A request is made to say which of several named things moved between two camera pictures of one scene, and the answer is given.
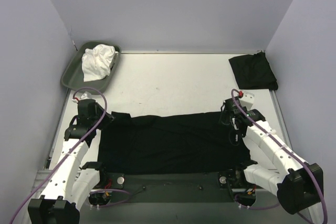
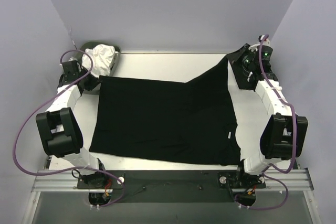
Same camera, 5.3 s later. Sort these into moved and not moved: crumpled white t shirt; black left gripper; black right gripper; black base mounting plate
Moved: black right gripper; black left gripper
Not moved: crumpled white t shirt; black base mounting plate
